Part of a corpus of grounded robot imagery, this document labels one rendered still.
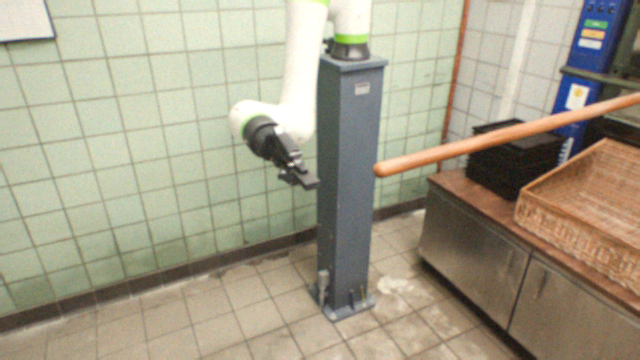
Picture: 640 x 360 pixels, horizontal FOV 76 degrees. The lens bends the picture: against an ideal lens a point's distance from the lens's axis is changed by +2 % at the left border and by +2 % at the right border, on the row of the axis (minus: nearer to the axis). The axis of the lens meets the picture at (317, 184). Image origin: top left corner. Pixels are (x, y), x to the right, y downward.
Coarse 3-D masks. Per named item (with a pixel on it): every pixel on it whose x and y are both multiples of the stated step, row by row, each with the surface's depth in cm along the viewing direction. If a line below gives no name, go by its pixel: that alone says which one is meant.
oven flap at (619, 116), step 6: (630, 78) 166; (636, 78) 164; (624, 90) 167; (618, 96) 169; (624, 108) 166; (630, 108) 165; (636, 108) 163; (606, 114) 170; (612, 114) 170; (618, 114) 168; (624, 114) 166; (630, 114) 165; (636, 114) 163; (612, 120) 168; (618, 120) 166; (624, 120) 164; (630, 120) 164; (636, 120) 163; (630, 126) 164; (636, 126) 161
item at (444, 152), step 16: (624, 96) 106; (576, 112) 96; (592, 112) 98; (608, 112) 103; (512, 128) 88; (528, 128) 89; (544, 128) 91; (448, 144) 80; (464, 144) 81; (480, 144) 83; (496, 144) 86; (400, 160) 75; (416, 160) 76; (432, 160) 78; (384, 176) 73
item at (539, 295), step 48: (432, 192) 202; (480, 192) 188; (432, 240) 210; (480, 240) 180; (528, 240) 156; (480, 288) 186; (528, 288) 162; (576, 288) 143; (624, 288) 133; (528, 336) 167; (576, 336) 148; (624, 336) 132
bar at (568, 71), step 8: (560, 72) 149; (568, 72) 147; (576, 72) 144; (584, 72) 142; (592, 72) 140; (592, 80) 140; (600, 80) 138; (608, 80) 135; (616, 80) 134; (624, 80) 132; (624, 88) 132; (632, 88) 130
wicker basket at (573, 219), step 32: (576, 160) 169; (608, 160) 171; (544, 192) 168; (576, 192) 180; (608, 192) 171; (544, 224) 164; (576, 224) 143; (608, 224) 164; (576, 256) 146; (608, 256) 146
